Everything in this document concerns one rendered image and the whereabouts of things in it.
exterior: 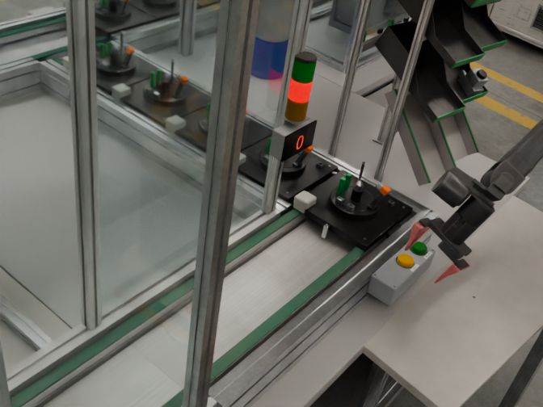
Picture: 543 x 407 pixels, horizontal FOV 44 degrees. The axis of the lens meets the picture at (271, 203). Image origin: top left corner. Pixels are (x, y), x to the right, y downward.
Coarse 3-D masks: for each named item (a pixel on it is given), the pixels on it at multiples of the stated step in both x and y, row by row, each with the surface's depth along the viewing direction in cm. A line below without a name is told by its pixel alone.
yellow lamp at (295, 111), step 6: (288, 102) 153; (294, 102) 152; (306, 102) 152; (288, 108) 153; (294, 108) 152; (300, 108) 152; (306, 108) 154; (288, 114) 154; (294, 114) 153; (300, 114) 153; (294, 120) 154; (300, 120) 154
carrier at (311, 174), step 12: (312, 156) 198; (288, 168) 188; (300, 168) 188; (312, 168) 193; (324, 168) 194; (336, 168) 195; (288, 180) 186; (300, 180) 187; (312, 180) 188; (324, 180) 192; (288, 192) 181; (300, 192) 183
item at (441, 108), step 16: (384, 32) 182; (400, 32) 188; (384, 48) 183; (400, 48) 179; (432, 48) 186; (400, 64) 181; (416, 64) 188; (432, 64) 188; (416, 80) 178; (432, 80) 188; (416, 96) 180; (432, 96) 184; (448, 96) 187; (432, 112) 178; (448, 112) 183
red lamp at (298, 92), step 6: (294, 84) 149; (300, 84) 149; (306, 84) 149; (288, 90) 152; (294, 90) 150; (300, 90) 149; (306, 90) 150; (288, 96) 152; (294, 96) 151; (300, 96) 150; (306, 96) 151; (300, 102) 151
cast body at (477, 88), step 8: (464, 72) 194; (472, 72) 189; (480, 72) 189; (464, 80) 192; (472, 80) 190; (480, 80) 188; (488, 80) 190; (464, 88) 193; (472, 88) 190; (480, 88) 192; (472, 96) 192
